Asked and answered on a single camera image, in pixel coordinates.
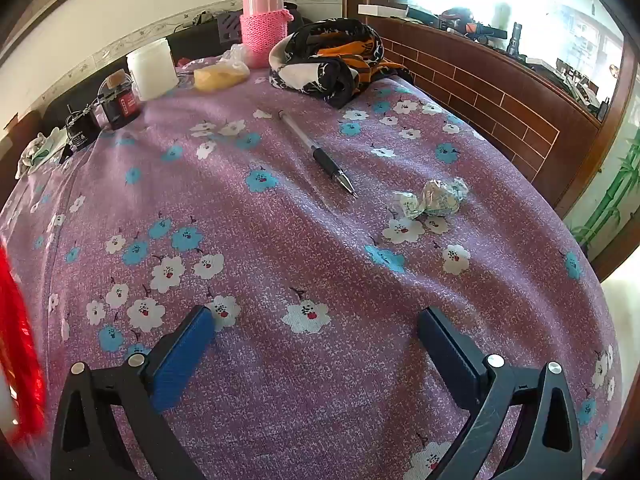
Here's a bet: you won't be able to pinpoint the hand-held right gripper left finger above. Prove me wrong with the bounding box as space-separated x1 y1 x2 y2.
50 304 217 480

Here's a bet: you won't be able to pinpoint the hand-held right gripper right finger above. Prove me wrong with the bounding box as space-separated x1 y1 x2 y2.
417 306 585 480

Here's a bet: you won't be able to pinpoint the large red scalloped plate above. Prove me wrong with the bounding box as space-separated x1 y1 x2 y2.
0 247 48 441

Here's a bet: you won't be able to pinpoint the wrapped candy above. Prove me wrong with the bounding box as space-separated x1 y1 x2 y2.
391 177 470 220

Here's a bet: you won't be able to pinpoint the purple floral tablecloth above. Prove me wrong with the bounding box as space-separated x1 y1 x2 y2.
0 57 623 480

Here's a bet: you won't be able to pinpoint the clear black ballpoint pen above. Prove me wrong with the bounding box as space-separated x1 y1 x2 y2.
278 110 358 198

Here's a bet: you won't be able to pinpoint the small black box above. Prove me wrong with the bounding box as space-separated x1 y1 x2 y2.
65 105 101 151

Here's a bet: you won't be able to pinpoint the crumpled white cloth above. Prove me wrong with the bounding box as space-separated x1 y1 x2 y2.
15 127 68 180

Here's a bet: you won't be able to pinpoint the dark ink bottle red label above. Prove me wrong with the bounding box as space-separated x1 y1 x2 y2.
98 70 141 131

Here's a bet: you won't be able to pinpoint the yellow food in plastic bag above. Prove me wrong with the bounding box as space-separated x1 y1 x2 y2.
193 44 251 93

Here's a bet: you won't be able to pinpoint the white plastic jar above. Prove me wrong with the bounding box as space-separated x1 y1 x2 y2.
126 37 179 102

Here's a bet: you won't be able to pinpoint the black orange patterned scarf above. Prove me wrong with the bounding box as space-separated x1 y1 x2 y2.
268 18 416 109

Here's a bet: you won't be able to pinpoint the dark leather sofa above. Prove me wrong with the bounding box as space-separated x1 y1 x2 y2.
0 7 311 161

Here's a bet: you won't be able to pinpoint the cluttered dark tools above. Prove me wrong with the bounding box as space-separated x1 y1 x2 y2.
407 6 508 46

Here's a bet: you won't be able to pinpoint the pink bottle with knitted sleeve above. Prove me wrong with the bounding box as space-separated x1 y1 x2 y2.
239 0 292 69

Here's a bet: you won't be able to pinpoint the dark perforated basket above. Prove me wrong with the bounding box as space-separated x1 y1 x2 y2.
216 11 247 45

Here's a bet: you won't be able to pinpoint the flat white box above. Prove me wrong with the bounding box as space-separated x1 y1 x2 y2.
358 4 408 17

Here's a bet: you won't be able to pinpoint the green bamboo wall decal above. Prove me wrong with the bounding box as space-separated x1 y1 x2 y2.
570 132 640 261

